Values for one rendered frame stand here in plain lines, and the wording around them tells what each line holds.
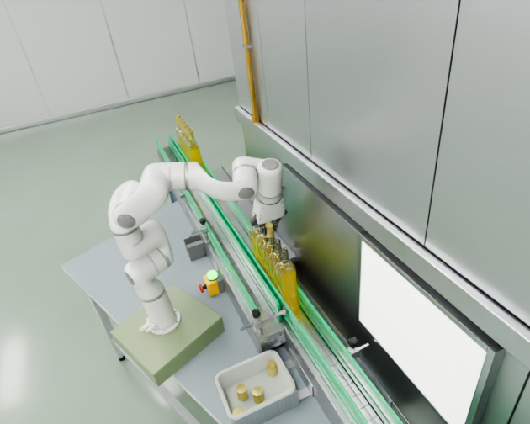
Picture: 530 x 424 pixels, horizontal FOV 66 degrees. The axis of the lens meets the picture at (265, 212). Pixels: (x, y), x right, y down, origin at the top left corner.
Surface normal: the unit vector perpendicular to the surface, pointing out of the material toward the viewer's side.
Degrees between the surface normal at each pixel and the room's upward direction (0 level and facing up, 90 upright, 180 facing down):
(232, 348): 0
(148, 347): 4
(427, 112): 90
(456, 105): 90
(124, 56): 90
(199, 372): 0
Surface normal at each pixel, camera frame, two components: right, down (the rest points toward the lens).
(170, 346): -0.17, -0.82
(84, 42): 0.40, 0.48
